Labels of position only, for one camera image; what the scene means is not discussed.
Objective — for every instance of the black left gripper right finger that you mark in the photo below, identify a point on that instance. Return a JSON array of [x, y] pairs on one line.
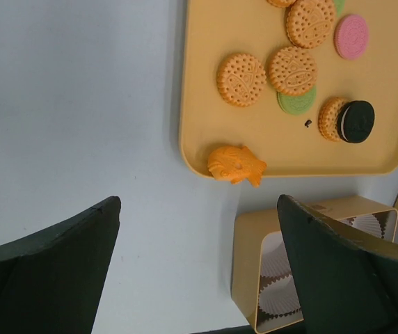
[[346, 279]]

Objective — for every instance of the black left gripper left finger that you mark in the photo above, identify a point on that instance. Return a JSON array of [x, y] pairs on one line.
[[51, 281]]

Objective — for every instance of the black sandwich cookie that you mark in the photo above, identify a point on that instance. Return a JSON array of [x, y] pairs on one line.
[[356, 121]]

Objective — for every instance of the tan round biscuit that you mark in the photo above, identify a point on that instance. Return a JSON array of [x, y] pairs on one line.
[[281, 3], [240, 79], [293, 71], [310, 22], [327, 118]]

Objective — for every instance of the pink sandwich cookie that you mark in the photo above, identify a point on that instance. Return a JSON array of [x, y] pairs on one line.
[[351, 37]]

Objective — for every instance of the white paper cupcake liner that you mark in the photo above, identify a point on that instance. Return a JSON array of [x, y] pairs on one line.
[[274, 260], [373, 224]]

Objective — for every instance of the yellow cookie tin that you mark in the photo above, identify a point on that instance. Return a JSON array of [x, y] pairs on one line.
[[271, 304]]

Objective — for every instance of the orange fish shaped cookie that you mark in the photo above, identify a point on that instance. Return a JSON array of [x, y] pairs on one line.
[[236, 164]]

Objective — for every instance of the yellow plastic tray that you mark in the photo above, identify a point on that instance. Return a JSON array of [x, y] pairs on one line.
[[217, 29]]

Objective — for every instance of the green sandwich cookie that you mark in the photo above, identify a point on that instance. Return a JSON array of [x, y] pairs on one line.
[[297, 105], [339, 6]]

